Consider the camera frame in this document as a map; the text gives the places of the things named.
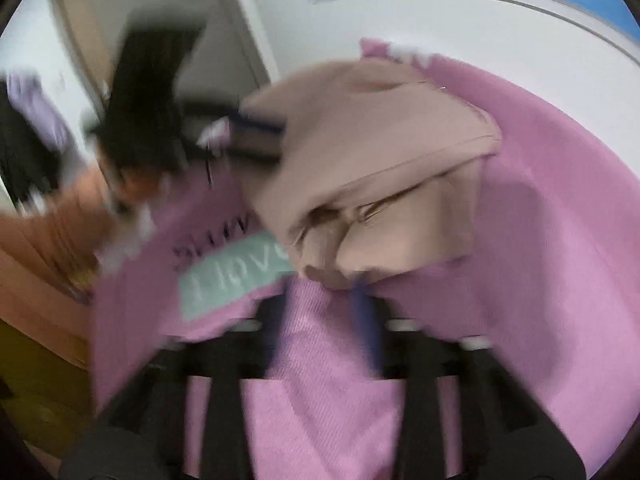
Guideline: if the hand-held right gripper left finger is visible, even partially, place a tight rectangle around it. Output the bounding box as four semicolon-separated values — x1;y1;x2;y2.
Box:
100;290;296;480

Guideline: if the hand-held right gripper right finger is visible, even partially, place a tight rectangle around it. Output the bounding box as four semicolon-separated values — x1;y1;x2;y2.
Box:
350;280;551;480

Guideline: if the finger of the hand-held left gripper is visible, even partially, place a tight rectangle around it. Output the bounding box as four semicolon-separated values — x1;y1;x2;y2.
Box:
180;102;288;137
197;127;282;165

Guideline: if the dusty pink coat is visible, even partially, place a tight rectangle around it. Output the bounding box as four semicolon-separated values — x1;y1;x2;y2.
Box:
240;57;503;292

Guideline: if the person's left hand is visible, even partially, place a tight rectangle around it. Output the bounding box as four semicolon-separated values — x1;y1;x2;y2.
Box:
106;160;168;208

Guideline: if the hanging lilac cloth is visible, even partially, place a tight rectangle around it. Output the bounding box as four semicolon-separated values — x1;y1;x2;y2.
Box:
6;71;77;153

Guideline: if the dark cloth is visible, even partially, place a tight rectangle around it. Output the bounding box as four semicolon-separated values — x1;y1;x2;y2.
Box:
0;102;68;213

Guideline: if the pink blanket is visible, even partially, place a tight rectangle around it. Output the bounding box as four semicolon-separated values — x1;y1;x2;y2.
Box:
92;37;640;480

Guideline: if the olive cloth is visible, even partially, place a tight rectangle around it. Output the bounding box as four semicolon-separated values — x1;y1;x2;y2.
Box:
0;317;98;463

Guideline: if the white door frame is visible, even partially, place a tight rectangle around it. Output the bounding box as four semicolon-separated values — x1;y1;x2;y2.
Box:
220;0;282;88

